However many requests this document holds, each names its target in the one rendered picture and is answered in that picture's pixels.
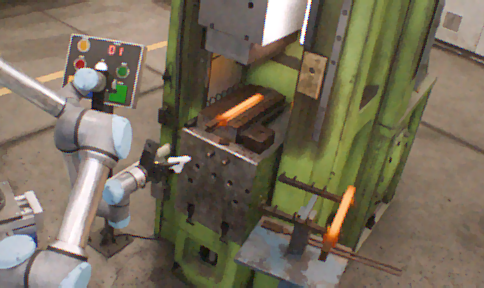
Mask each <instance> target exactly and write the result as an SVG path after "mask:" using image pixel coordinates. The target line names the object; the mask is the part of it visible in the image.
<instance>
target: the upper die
mask: <svg viewBox="0 0 484 288"><path fill-rule="evenodd" d="M298 33H299V29H298V30H296V31H295V32H293V33H289V34H288V35H286V36H284V37H280V38H278V39H277V40H275V41H273V42H270V43H268V44H265V45H264V46H259V45H257V44H254V43H252V42H250V41H248V39H249V38H248V39H246V40H243V39H240V38H238V37H236V36H233V35H229V34H226V33H224V32H221V31H220V30H214V27H211V28H210V27H207V42H206V50H208V51H210V52H214V53H217V54H219V55H221V56H224V57H228V58H230V59H232V60H234V61H237V62H239V63H244V64H246V65H248V64H250V63H251V64H252V63H253V62H255V61H257V60H259V59H260V58H264V57H266V56H267V55H268V54H270V53H273V52H275V51H277V50H279V49H280V48H284V47H285V46H287V45H289V44H290V43H294V42H296V41H297V37H298Z"/></svg>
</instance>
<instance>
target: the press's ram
mask: <svg viewBox="0 0 484 288"><path fill-rule="evenodd" d="M308 3H309V0H201V1H200V10H199V18H198V24H201V25H203V26H207V27H210V28H211V27H214V30H220V31H221V32H224V33H226V34H229V35H233V36H236V37H238V38H240V39H243V40H246V39H248V38H249V39H248V41H250V42H252V43H254V44H257V45H259V46H264V45H265V44H268V43H270V42H273V41H275V40H277V39H278V38H280V37H284V36H286V35H288V34H289V33H293V32H295V31H296V30H298V29H301V28H304V26H305V19H306V15H307V10H308V7H309V5H308Z"/></svg>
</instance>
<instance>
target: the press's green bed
mask: <svg viewBox="0 0 484 288"><path fill-rule="evenodd" d="M174 224H175V225H177V230H176V238H175V242H176V246H175V253H174V261H173V273H172V274H171V275H172V276H174V278H176V279H178V280H179V281H181V282H182V283H184V284H186V286H189V287H191V288H251V286H252V282H253V278H254V274H255V270H253V269H250V268H247V267H245V266H244V265H239V264H238V263H235V262H233V259H234V257H235V255H237V253H238V252H239V250H240V248H241V247H242V245H243V244H242V245H239V244H237V243H235V242H233V240H231V239H227V238H226V235H224V233H223V234H222V235H221V234H220V233H217V232H215V231H213V230H212V229H211V228H209V227H206V226H205V225H203V224H201V223H199V222H198V221H197V220H193V219H192V216H191V215H190V216H187V215H185V214H184V213H181V212H179V211H178V210H176V211H175V220H174Z"/></svg>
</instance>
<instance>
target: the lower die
mask: <svg viewBox="0 0 484 288"><path fill-rule="evenodd" d="M266 89H271V88H269V87H267V88H264V87H262V86H260V85H257V86H255V85H253V84H251V83H250V84H248V85H246V86H245V88H244V89H243V88H242V89H239V91H238V90H237V91H235V92H234V95H232V94H231V95H229V96H228V97H227V96H226V97H225V98H223V101H221V100H220V101H218V103H213V104H212V105H211V108H210V106H209V107H207V108H206V109H204V110H201V111H199V112H198V113H197V120H196V126H198V127H200V128H202V129H203V130H205V129H206V128H207V127H206V126H205V124H207V123H209V122H210V121H211V120H213V119H215V118H216V116H217V115H219V116H222V115H223V114H225V113H226V112H227V111H229V110H231V109H233V108H235V107H236V106H238V105H239V104H240V103H242V102H245V101H247V100H248V99H249V98H251V97H253V96H255V95H257V94H260V93H261V92H262V91H264V90H266ZM271 90H273V92H272V93H270V94H269V95H268V96H265V97H263V98H261V100H259V101H258V102H256V103H254V104H252V105H251V106H249V107H247V109H244V110H242V111H240V112H239V113H238V114H236V115H235V116H233V117H231V118H229V119H228V120H226V125H225V126H221V127H219V128H217V130H215V131H213V132H211V133H213V134H215V135H217V136H218V137H221V138H223V139H228V140H230V142H232V143H233V144H235V143H237V142H238V141H240V139H238V135H239V133H240V131H241V130H242V122H241V121H238V123H236V121H237V120H238V119H241V120H242V121H243V122H244V129H243V130H245V129H247V124H248V118H247V117H249V119H250V124H249V126H250V125H252V124H253V122H254V115H253V114H252V113H250V114H249V116H248V115H247V114H248V113H249V112H254V114H255V122H257V121H258V118H259V116H260V112H259V110H261V118H262V117H263V115H264V112H265V108H264V107H262V106H261V108H259V106H260V105H264V103H265V102H269V99H271V98H274V99H275V101H276V107H275V101H274V100H271V101H270V102H269V103H271V106H272V107H271V111H272V110H274V108H275V109H276V108H277V107H282V106H283V105H284V103H285V99H286V96H285V95H282V94H281V93H278V92H277V91H278V90H274V89H271ZM269 103H266V104H265V105H264V106H265V107H266V109H267V111H266V115H268V111H269V108H270V105H269ZM254 109H259V110H254ZM243 116H247V117H244V118H243V119H242V117H243ZM255 122H254V123H255Z"/></svg>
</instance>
